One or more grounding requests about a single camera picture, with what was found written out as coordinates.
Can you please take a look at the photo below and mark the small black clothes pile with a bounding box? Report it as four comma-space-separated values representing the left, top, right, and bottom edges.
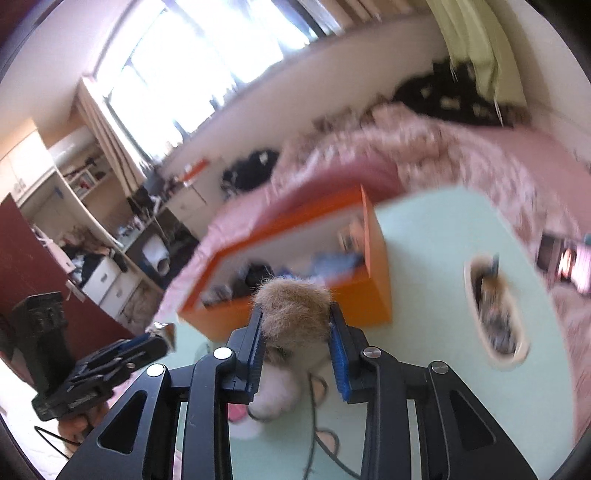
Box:
222, 148, 280, 192

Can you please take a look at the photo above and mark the crinkled shiny wrapper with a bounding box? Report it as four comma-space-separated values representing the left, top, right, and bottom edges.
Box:
148, 322, 177, 352

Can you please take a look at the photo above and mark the mint green desktop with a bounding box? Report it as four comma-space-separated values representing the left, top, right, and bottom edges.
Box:
171, 185, 578, 480

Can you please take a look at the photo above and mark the white drawer unit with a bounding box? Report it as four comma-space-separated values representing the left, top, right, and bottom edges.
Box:
81, 256, 162, 319

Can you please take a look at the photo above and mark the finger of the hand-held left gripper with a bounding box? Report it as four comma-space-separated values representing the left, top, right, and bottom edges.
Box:
108, 335, 162, 352
115, 344, 168, 371

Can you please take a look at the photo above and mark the large black clothes pile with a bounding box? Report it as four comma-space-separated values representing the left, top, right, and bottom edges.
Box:
392, 60, 504, 127

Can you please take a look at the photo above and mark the cluttered wall shelf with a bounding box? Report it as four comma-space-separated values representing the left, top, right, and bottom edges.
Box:
46, 127, 121, 204

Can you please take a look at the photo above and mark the blue packet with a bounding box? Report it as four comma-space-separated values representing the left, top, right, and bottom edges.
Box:
314, 251, 365, 278

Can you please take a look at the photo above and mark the beige wooden desk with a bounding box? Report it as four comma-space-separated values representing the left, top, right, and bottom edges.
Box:
111, 159, 222, 278

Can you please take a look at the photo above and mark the person's left hand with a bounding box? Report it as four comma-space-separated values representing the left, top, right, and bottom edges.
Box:
58, 408, 100, 446

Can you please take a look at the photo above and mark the beige curtain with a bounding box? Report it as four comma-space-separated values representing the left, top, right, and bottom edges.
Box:
76, 76, 160, 195
295, 0, 435, 38

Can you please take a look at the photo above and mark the white fluffy pompom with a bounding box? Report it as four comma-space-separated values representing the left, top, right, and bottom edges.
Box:
252, 362, 315, 421

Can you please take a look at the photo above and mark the pile of candy wrappers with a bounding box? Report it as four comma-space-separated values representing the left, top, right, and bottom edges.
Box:
475, 251, 520, 356

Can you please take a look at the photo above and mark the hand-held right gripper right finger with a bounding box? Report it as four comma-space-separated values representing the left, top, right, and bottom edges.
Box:
329, 302, 539, 480

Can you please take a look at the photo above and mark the dark red door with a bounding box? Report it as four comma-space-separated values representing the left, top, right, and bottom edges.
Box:
0, 194, 134, 370

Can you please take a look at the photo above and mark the brown fluffy pompom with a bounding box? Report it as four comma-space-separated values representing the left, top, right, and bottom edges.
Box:
252, 276, 334, 365

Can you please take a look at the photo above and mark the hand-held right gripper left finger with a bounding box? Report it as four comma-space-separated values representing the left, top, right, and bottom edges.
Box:
55, 307, 266, 480

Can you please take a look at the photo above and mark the white wall cabinet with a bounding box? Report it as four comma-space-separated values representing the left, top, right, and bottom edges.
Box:
0, 117, 56, 208

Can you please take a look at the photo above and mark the orange cardboard box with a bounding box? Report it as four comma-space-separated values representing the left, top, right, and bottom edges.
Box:
178, 185, 393, 342

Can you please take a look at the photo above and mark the window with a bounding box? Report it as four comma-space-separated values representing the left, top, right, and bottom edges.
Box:
95, 0, 324, 162

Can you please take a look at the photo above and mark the black cable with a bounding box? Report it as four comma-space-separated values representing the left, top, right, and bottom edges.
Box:
33, 424, 77, 457

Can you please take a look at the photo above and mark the light green hanging cloth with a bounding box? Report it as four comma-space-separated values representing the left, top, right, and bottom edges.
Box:
425, 0, 529, 109

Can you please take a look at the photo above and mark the heap of mixed clothes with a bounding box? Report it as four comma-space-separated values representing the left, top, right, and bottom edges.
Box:
60, 226, 116, 282

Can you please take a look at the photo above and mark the white rolled mat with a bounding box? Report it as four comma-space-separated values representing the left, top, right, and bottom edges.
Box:
141, 237, 169, 273

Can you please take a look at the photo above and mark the white hanging bag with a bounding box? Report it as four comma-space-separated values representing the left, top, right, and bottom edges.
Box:
34, 226, 77, 273

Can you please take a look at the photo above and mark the smartphone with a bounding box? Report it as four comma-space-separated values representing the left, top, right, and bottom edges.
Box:
538, 233, 591, 296

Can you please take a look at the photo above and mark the pink floral quilt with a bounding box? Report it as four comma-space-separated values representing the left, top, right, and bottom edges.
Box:
277, 104, 591, 287

